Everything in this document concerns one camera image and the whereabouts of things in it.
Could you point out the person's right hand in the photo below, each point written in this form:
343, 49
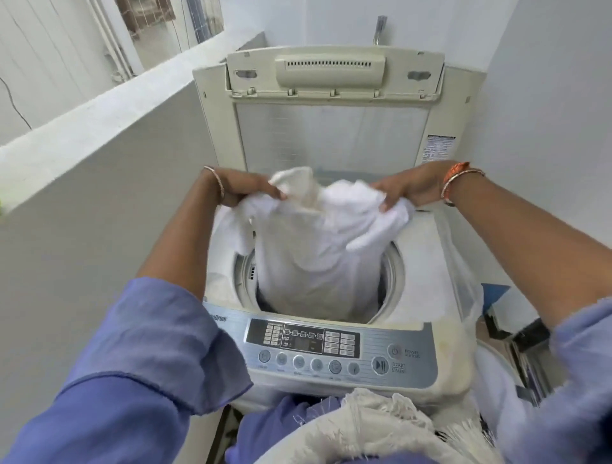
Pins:
421, 184

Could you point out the person's left hand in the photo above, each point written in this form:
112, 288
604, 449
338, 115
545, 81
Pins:
244, 186

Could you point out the white garment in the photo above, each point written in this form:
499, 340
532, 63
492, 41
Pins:
311, 248

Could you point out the white blue washing machine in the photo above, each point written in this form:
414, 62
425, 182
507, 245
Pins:
416, 296

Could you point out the white round laundry hamper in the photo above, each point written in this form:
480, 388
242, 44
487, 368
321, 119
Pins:
497, 382

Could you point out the person's right forearm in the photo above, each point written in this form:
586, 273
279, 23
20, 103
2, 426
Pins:
535, 248

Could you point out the person's left forearm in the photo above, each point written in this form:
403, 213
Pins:
186, 239

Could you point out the person's blue tunic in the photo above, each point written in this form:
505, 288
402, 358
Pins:
134, 363

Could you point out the thin multicolour bangle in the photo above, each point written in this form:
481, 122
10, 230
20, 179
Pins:
219, 181

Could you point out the beaded green red bangle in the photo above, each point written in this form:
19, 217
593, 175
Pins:
449, 186

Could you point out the metal water tap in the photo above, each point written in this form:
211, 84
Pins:
380, 28

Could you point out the grey framed window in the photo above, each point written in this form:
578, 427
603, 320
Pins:
203, 19

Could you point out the white drain pipes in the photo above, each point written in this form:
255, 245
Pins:
115, 43

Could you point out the brown louvred window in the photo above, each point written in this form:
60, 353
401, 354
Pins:
143, 14

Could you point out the white fringed scarf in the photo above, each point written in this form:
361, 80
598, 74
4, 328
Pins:
368, 430

